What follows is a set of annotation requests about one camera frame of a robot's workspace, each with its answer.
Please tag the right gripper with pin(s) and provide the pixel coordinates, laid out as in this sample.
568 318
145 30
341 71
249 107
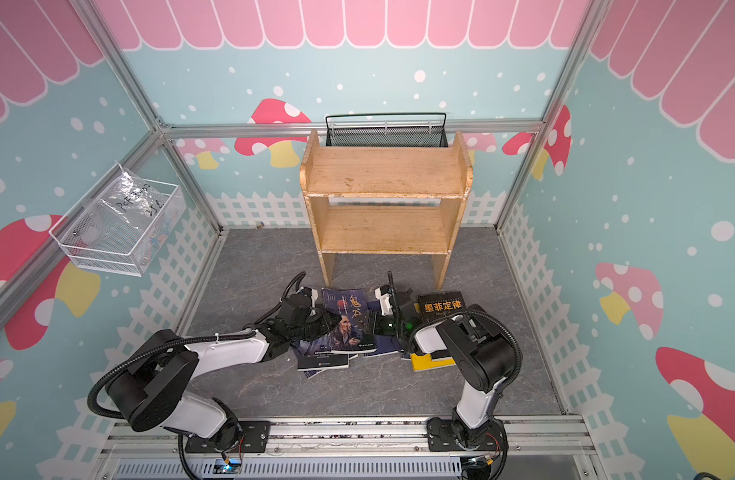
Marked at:
394 315

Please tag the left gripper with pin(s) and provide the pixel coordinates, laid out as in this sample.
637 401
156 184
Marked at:
327 326

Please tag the black deer antler book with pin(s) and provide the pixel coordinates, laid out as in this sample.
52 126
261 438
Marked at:
434 306

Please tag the black wolf book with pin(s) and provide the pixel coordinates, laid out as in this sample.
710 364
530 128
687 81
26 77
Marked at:
320 360

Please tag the purple old man book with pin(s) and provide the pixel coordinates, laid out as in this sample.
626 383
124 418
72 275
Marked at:
353 321

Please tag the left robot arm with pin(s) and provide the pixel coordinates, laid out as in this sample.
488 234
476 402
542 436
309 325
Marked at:
150 388

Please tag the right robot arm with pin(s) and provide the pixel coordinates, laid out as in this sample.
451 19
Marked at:
482 348

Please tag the dark blue book right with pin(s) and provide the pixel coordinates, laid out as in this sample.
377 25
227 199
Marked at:
385 345

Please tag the dark blue book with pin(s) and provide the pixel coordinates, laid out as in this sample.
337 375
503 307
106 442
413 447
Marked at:
385 345
312 373

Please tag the yellow cartoon book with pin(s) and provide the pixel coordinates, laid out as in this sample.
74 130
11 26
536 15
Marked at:
430 362

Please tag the dark blue book left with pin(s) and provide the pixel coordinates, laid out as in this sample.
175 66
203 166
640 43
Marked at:
312 373

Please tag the wooden two-tier bookshelf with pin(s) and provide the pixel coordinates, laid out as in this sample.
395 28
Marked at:
386 200

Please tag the clear plastic bag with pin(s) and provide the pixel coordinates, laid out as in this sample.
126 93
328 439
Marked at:
134 202

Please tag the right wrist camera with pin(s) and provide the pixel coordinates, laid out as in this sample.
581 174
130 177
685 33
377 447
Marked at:
385 298

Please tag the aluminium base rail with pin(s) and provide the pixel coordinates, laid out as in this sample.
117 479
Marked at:
536 447

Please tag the black wire mesh basket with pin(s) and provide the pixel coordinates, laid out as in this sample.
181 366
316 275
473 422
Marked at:
407 129

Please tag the white wire mesh basket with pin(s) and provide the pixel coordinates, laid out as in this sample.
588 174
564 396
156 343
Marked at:
121 228

